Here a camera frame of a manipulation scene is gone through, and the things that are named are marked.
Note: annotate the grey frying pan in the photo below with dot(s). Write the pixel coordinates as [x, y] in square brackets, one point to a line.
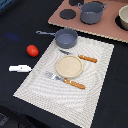
[65, 38]

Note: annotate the red sausage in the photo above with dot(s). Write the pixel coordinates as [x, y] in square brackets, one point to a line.
[32, 50]

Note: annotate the white fish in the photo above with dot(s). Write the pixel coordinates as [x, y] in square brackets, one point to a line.
[20, 68]

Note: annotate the round beige plate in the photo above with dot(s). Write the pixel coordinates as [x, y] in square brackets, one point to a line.
[69, 66]

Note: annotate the woven beige placemat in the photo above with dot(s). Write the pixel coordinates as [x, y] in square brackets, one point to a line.
[74, 99]

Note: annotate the black round burner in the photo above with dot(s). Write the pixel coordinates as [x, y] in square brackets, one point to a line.
[67, 14]

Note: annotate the grey cooking pot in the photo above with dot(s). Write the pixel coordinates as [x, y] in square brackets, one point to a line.
[91, 12]

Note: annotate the black burner under bowl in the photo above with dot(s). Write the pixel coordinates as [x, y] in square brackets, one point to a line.
[118, 23]

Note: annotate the beige bowl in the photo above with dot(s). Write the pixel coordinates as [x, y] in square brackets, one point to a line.
[123, 14]

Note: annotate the fork with wooden handle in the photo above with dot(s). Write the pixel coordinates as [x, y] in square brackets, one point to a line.
[55, 77]

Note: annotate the knife with wooden handle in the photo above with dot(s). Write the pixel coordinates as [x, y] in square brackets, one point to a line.
[80, 56]

